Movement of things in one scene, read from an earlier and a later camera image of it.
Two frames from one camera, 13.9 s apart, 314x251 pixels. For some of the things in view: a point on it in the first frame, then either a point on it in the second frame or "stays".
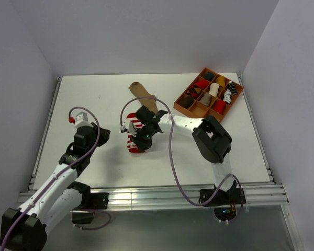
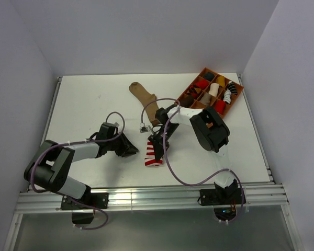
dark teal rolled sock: (209, 76) stays
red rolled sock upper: (203, 83) stays
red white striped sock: (132, 147) to (150, 159)
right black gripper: (142, 145) to (158, 144)
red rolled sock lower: (220, 106) stays
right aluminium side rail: (270, 177) stays
